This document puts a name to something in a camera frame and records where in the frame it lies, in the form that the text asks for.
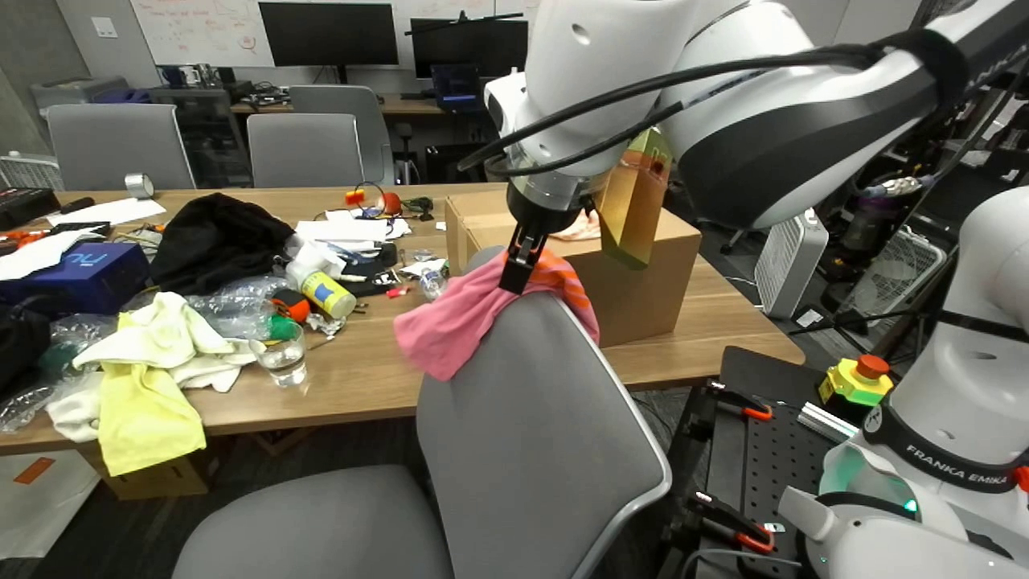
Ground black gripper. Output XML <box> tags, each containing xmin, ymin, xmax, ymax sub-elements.
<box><xmin>496</xmin><ymin>174</ymin><xmax>592</xmax><ymax>298</ymax></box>

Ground pink t-shirt orange print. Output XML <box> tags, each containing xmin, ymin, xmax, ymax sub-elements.
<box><xmin>390</xmin><ymin>248</ymin><xmax>604</xmax><ymax>387</ymax></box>

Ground brown cardboard box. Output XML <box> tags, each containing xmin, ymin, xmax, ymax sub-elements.
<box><xmin>443</xmin><ymin>187</ymin><xmax>704</xmax><ymax>349</ymax></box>

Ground dark blue box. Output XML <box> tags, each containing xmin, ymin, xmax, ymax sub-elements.
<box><xmin>0</xmin><ymin>239</ymin><xmax>153</xmax><ymax>319</ymax></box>

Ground small orange tool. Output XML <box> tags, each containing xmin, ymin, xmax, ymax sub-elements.
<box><xmin>340</xmin><ymin>187</ymin><xmax>408</xmax><ymax>220</ymax></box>

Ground white paper sheets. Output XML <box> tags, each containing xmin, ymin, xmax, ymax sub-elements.
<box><xmin>294</xmin><ymin>208</ymin><xmax>419</xmax><ymax>257</ymax></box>
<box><xmin>44</xmin><ymin>195</ymin><xmax>171</xmax><ymax>232</ymax></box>

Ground green yellow bottle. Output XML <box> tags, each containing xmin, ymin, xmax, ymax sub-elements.
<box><xmin>296</xmin><ymin>267</ymin><xmax>360</xmax><ymax>324</ymax></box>

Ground wooden office desk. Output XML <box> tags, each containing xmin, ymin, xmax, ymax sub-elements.
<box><xmin>227</xmin><ymin>94</ymin><xmax>508</xmax><ymax>126</ymax></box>

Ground gray office chair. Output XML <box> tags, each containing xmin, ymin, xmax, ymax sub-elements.
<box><xmin>171</xmin><ymin>290</ymin><xmax>675</xmax><ymax>579</ymax></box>
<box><xmin>37</xmin><ymin>100</ymin><xmax>199</xmax><ymax>192</ymax></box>
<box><xmin>285</xmin><ymin>79</ymin><xmax>400</xmax><ymax>187</ymax></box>
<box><xmin>244</xmin><ymin>109</ymin><xmax>371</xmax><ymax>190</ymax></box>

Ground black computer monitor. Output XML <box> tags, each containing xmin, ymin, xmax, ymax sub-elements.
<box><xmin>258</xmin><ymin>0</ymin><xmax>402</xmax><ymax>70</ymax></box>
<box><xmin>408</xmin><ymin>12</ymin><xmax>532</xmax><ymax>79</ymax></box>

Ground clear glass cup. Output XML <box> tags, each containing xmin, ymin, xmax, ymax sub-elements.
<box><xmin>253</xmin><ymin>337</ymin><xmax>315</xmax><ymax>395</ymax></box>

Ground white ribbed space heater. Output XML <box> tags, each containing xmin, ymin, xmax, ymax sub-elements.
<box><xmin>751</xmin><ymin>206</ymin><xmax>834</xmax><ymax>323</ymax></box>

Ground clear plastic bag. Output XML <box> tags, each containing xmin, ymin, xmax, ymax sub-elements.
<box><xmin>186</xmin><ymin>269</ymin><xmax>296</xmax><ymax>349</ymax></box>

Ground black garment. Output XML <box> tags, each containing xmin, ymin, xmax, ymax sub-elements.
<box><xmin>147</xmin><ymin>190</ymin><xmax>298</xmax><ymax>298</ymax></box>

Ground yellow red emergency stop button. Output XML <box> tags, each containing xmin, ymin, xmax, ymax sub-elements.
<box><xmin>818</xmin><ymin>351</ymin><xmax>899</xmax><ymax>411</ymax></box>

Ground cream white cloth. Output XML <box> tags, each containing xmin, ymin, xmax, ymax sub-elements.
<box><xmin>44</xmin><ymin>290</ymin><xmax>267</xmax><ymax>446</ymax></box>

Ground white mesh basket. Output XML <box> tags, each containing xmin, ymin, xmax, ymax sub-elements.
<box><xmin>845</xmin><ymin>224</ymin><xmax>956</xmax><ymax>323</ymax></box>

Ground small silver object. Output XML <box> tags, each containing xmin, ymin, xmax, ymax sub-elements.
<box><xmin>119</xmin><ymin>169</ymin><xmax>160</xmax><ymax>202</ymax></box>

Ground yellow t-shirt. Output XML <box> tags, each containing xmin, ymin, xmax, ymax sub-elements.
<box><xmin>92</xmin><ymin>359</ymin><xmax>213</xmax><ymax>484</ymax></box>

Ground black bag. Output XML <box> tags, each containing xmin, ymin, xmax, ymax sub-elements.
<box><xmin>0</xmin><ymin>298</ymin><xmax>59</xmax><ymax>395</ymax></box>

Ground white sheet orange tape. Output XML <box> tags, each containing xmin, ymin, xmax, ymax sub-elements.
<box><xmin>0</xmin><ymin>446</ymin><xmax>105</xmax><ymax>562</ymax></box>

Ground orange handled black clamp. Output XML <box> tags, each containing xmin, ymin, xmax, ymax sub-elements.
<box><xmin>686</xmin><ymin>490</ymin><xmax>789</xmax><ymax>561</ymax></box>
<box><xmin>704</xmin><ymin>381</ymin><xmax>778</xmax><ymax>427</ymax></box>

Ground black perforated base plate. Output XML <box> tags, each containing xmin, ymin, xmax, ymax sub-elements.
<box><xmin>669</xmin><ymin>344</ymin><xmax>862</xmax><ymax>579</ymax></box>

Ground white wall whiteboard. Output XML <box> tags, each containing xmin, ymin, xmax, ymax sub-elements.
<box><xmin>124</xmin><ymin>0</ymin><xmax>277</xmax><ymax>70</ymax></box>

